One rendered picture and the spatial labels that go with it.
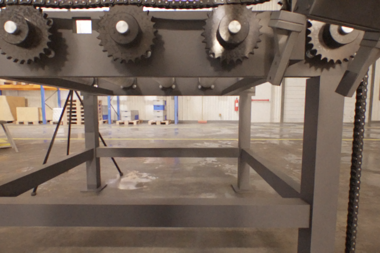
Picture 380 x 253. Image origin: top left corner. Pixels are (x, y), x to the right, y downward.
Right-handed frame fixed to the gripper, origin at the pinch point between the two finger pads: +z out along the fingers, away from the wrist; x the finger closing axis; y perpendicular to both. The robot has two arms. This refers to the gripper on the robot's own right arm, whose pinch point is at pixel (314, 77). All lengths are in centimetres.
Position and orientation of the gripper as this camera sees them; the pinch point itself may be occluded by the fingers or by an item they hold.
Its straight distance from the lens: 40.5
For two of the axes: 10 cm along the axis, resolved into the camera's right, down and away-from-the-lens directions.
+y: 0.7, 4.7, -8.8
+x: 9.8, 1.2, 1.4
